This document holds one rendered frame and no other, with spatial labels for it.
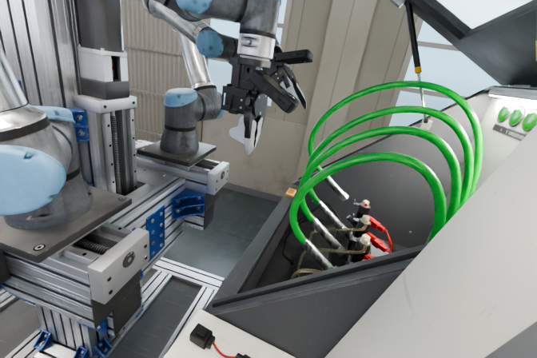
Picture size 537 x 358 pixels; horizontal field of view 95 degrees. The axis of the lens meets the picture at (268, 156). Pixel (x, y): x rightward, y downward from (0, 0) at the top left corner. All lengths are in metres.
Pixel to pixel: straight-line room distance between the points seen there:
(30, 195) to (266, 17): 0.48
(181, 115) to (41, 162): 0.58
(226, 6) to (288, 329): 0.55
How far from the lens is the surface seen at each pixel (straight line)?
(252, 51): 0.52
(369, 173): 1.00
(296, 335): 0.48
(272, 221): 0.81
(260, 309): 0.47
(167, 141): 1.01
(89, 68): 0.85
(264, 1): 0.53
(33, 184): 0.49
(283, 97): 0.51
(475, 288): 0.26
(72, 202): 0.68
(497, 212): 0.28
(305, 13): 2.46
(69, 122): 0.64
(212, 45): 0.83
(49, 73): 0.84
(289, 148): 2.52
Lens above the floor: 1.41
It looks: 21 degrees down
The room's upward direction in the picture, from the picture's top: 9 degrees clockwise
